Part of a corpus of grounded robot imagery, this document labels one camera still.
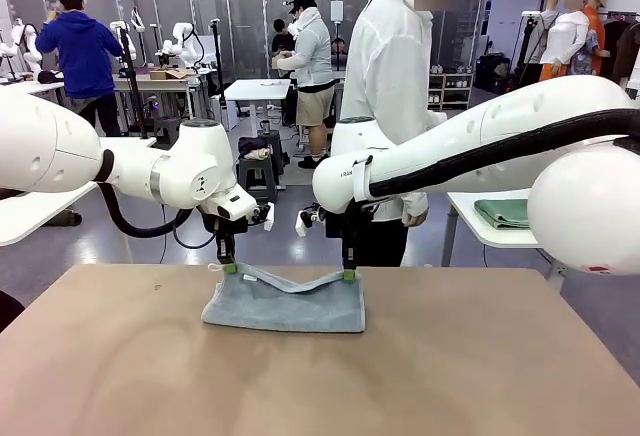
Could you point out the grey plastic step stool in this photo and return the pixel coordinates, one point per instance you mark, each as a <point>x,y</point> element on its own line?
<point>257,176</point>
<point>165,128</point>

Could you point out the wooden shoe rack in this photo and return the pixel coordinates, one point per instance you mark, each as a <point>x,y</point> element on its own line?
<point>450,91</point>

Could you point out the white workbench tables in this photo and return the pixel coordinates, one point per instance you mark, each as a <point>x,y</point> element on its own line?
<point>35,87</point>

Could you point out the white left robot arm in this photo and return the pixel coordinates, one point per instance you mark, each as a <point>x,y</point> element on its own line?
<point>50,141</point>

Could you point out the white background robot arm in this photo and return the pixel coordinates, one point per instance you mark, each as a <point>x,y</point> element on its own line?
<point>185,51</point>

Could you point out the person in white jacket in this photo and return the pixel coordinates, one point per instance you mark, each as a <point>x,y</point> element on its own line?
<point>315,51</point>

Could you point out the white standing desk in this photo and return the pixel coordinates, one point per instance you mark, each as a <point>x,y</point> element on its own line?
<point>257,88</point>

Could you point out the child mannequin floral shirt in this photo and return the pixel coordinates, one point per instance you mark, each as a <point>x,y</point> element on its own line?
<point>582,63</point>

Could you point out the black chair back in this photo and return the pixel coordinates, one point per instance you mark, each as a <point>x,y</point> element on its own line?
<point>10,311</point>

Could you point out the black camera tripod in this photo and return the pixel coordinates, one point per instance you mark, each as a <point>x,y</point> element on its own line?
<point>524,56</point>

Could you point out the blue-grey terry towel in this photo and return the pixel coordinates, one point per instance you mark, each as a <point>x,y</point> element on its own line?
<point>280,311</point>

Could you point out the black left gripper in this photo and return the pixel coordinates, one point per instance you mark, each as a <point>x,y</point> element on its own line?
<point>227,228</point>

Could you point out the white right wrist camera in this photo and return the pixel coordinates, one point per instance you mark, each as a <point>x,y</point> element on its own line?
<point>301,224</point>

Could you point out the pile of dark clothes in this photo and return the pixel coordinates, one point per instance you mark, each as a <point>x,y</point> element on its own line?
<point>252,146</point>

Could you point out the black luggage bags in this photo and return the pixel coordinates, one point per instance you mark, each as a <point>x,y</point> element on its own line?
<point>492,73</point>

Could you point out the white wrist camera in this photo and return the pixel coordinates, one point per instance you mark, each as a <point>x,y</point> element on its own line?
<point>301,224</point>
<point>269,218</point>

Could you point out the mannequin orange shirt beige cap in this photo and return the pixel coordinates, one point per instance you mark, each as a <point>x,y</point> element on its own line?
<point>595,21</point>

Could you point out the person's right hand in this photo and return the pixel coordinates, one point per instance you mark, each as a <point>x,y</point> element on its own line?
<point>415,216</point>

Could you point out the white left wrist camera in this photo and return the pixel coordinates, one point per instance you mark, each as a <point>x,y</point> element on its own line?
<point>269,218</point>

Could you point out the dark green bag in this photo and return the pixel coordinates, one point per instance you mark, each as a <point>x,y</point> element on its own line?
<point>67,218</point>

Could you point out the green terry towel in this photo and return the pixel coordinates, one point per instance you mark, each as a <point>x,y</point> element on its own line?
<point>500,213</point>

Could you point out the mannequin white top orange trousers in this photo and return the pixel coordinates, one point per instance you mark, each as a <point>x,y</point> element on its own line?
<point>562,41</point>

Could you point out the person in white shirt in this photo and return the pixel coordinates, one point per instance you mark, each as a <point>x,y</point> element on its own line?
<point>385,66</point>

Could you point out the man in blue hoodie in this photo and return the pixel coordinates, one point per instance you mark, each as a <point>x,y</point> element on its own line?
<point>82,51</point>

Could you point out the open cardboard box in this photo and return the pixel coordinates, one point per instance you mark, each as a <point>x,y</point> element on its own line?
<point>167,74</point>

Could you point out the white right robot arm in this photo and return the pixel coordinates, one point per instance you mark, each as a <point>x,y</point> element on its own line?
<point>450,156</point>

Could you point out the person in black shirt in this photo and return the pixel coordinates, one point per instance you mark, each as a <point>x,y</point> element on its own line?
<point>280,38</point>

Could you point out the dark clothes on rack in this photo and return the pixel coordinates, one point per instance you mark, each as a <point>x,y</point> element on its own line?
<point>625,51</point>

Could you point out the mannequin with grey vest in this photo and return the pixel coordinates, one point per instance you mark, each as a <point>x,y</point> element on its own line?
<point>550,6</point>

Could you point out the black tripod pole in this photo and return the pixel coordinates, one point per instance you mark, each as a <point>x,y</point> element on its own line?
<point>131,76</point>

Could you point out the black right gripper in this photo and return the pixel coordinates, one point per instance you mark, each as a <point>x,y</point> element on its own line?
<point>350,226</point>

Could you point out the white side table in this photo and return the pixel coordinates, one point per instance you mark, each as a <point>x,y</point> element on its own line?
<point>30,216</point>
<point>492,236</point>

